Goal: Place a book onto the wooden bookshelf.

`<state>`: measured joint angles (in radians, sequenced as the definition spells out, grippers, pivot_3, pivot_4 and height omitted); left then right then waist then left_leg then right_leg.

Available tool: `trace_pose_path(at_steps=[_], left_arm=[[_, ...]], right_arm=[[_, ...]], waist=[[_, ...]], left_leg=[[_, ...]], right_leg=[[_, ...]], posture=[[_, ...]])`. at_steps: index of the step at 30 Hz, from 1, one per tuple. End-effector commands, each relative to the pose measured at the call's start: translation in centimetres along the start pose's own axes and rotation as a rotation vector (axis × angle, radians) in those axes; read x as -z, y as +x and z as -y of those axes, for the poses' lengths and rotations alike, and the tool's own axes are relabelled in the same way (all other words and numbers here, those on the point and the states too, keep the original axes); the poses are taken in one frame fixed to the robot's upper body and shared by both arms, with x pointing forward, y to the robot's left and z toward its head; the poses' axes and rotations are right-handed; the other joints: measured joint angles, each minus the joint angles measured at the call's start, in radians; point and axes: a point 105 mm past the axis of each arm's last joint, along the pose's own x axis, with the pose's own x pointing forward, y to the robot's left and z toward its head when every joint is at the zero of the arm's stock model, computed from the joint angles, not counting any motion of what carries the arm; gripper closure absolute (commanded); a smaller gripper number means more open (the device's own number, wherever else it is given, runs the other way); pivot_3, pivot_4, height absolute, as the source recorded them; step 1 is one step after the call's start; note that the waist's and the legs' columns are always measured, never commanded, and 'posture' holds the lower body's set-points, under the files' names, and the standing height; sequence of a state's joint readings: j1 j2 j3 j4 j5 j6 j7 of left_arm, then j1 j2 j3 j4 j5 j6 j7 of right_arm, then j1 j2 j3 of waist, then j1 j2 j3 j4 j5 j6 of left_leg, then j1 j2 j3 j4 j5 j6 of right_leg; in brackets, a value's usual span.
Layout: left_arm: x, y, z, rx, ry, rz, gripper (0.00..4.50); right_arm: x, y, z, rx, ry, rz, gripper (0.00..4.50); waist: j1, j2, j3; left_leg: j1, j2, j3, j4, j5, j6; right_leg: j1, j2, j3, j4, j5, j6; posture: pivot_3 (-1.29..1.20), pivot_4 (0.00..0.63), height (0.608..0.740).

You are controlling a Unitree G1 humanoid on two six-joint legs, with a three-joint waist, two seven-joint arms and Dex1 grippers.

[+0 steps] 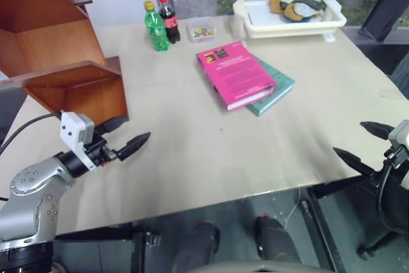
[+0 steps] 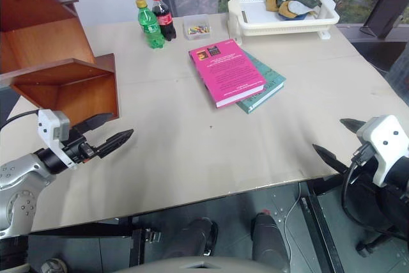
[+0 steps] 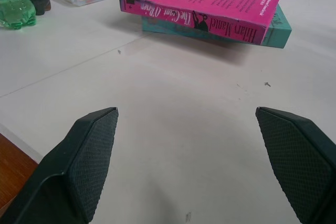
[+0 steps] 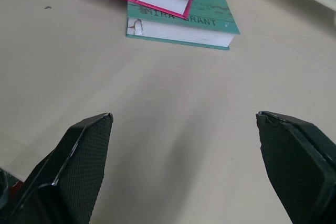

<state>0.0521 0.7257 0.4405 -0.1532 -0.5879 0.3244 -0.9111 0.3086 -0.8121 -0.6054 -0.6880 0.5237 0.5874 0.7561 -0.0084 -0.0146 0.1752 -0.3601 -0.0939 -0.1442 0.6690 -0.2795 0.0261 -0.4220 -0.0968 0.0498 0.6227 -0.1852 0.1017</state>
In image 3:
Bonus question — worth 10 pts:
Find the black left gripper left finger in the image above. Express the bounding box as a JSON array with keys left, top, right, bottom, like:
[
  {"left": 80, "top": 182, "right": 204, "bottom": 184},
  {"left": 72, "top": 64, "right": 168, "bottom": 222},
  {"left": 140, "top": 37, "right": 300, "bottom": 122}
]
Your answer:
[{"left": 0, "top": 106, "right": 119, "bottom": 224}]

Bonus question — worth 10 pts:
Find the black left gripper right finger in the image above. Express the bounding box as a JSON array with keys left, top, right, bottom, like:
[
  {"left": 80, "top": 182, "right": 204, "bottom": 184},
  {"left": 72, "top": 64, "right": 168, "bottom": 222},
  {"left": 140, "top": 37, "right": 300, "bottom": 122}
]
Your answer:
[{"left": 255, "top": 106, "right": 336, "bottom": 224}]

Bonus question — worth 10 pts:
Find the teal paperback book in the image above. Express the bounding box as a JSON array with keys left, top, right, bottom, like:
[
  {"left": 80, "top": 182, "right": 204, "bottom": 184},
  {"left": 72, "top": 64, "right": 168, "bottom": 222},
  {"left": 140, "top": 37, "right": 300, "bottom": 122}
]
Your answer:
[{"left": 141, "top": 5, "right": 293, "bottom": 49}]

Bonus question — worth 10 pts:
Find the pink paperback book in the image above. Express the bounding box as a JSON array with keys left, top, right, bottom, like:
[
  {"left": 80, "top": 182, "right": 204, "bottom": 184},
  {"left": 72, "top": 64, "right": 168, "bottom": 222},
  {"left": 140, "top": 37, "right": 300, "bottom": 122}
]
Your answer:
[{"left": 119, "top": 0, "right": 284, "bottom": 46}]

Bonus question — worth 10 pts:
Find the green soda bottle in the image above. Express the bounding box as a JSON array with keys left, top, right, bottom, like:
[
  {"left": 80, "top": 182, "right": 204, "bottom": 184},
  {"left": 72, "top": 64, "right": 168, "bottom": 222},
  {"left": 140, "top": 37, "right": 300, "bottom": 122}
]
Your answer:
[{"left": 0, "top": 0, "right": 37, "bottom": 30}]

